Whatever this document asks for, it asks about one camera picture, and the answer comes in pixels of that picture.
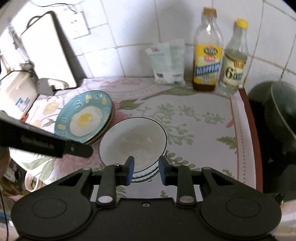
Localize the white mug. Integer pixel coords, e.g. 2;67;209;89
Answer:
25;171;43;192

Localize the dark green pot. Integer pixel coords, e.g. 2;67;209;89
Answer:
246;80;296;201

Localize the metal ladle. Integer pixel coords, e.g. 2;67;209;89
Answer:
9;25;33;70

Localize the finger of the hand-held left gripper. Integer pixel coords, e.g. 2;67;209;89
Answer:
60;138;94;159

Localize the white wall socket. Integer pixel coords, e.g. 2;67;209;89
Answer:
67;10;91;39

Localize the white rice cooker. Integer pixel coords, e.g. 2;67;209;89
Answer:
0;70;39;119

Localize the blue fried egg plate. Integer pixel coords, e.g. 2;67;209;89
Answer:
55;90;113;145

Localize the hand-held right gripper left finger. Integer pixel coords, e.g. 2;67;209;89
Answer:
57;156;135;208

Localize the clear bottle yellow cap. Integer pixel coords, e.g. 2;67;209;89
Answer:
218;19;249;97

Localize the clear plastic bag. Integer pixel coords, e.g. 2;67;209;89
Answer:
169;39;187;86

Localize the white cutting board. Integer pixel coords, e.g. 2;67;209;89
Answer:
20;11;87;90

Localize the white salt bag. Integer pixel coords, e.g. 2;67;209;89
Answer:
145;42;183;85

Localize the cleaver with white handle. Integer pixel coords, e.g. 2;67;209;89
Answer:
37;78;69;95

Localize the yellow label glass bottle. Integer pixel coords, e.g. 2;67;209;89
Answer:
192;7;225;92

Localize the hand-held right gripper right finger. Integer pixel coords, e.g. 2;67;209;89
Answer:
158;156;234;208

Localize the black power cable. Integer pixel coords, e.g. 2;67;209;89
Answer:
0;70;23;82

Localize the floral tablecloth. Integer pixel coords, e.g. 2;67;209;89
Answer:
9;77;258;202

